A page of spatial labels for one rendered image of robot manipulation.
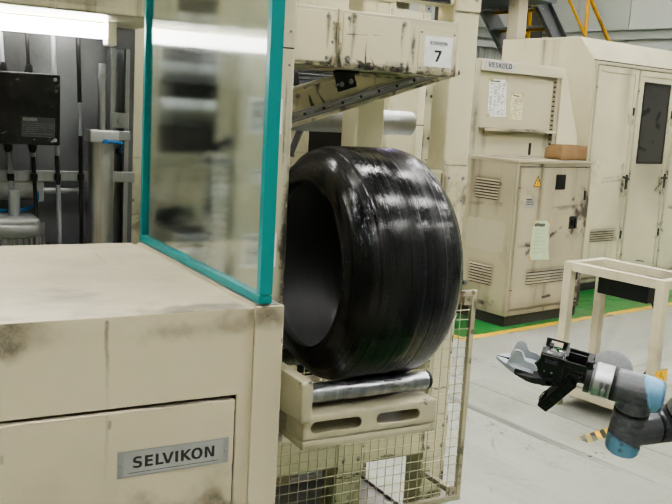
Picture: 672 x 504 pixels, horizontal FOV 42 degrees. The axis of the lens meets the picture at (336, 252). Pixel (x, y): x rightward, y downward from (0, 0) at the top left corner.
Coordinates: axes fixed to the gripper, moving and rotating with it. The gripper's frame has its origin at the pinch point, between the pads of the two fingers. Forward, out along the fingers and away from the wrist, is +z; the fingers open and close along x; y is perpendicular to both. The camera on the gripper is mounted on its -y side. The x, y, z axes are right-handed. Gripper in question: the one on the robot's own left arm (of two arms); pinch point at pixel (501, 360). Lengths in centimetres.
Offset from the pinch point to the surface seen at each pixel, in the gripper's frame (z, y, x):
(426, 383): 16.2, -11.0, 2.3
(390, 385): 22.9, -8.6, 9.6
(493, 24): 209, -187, -954
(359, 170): 38, 39, 0
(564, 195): 35, -174, -465
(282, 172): 53, 39, 8
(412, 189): 26.5, 35.6, -3.9
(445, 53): 37, 49, -61
